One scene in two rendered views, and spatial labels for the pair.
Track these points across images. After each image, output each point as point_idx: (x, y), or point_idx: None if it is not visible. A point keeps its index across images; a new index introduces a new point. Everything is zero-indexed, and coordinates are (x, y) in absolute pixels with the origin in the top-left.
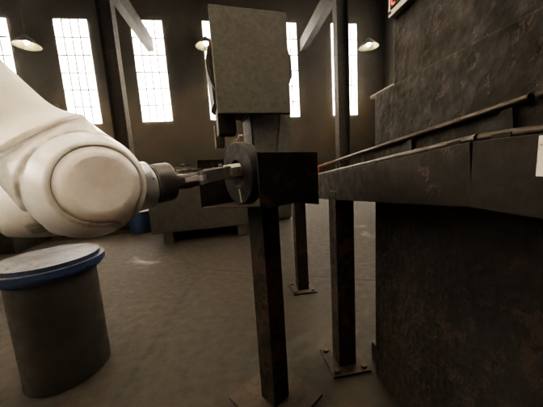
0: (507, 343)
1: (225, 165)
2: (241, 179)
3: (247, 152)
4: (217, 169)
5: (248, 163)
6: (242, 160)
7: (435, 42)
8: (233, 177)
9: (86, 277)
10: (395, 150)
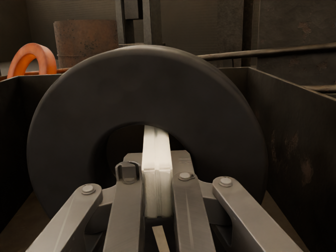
0: None
1: (161, 166)
2: (114, 178)
3: (242, 97)
4: (292, 243)
5: (250, 142)
6: (206, 127)
7: None
8: (100, 180)
9: None
10: (317, 60)
